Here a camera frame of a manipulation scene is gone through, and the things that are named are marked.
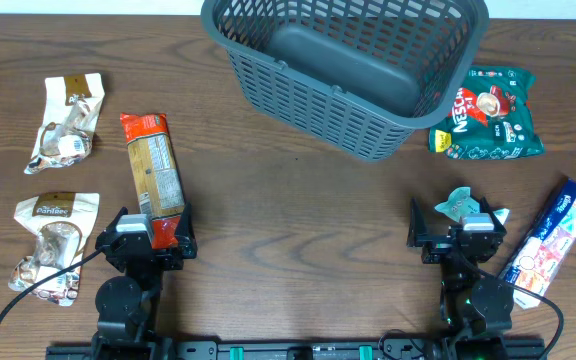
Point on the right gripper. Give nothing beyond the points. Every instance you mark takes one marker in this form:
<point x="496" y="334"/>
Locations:
<point x="452" y="245"/>

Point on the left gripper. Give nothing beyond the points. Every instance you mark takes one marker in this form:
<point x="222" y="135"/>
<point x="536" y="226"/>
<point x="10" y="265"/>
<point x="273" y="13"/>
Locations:
<point x="186" y="245"/>

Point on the mint green wipes pack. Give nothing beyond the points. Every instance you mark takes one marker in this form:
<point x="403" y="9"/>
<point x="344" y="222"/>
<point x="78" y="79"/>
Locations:
<point x="460" y="203"/>

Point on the orange biscuit packet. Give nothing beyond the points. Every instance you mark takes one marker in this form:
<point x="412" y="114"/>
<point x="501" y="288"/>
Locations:
<point x="155" y="173"/>

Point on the green Nescafe coffee bag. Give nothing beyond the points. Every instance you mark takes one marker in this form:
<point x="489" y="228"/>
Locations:
<point x="490" y="118"/>

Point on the pantree snack pouch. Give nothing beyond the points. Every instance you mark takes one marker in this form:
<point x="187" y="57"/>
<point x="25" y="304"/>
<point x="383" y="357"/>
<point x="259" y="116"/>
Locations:
<point x="73" y="105"/>
<point x="62" y="223"/>

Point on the grey plastic basket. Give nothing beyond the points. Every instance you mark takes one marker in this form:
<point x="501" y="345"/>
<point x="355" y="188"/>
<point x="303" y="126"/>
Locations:
<point x="362" y="75"/>

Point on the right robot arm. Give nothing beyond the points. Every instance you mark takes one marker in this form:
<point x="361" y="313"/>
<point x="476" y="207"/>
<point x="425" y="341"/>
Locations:
<point x="476" y="308"/>

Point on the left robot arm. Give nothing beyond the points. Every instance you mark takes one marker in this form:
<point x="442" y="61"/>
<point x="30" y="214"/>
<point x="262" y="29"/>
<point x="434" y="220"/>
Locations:
<point x="127" y="304"/>

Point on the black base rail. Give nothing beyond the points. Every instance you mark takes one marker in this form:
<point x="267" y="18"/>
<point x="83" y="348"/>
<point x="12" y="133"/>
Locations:
<point x="391" y="348"/>

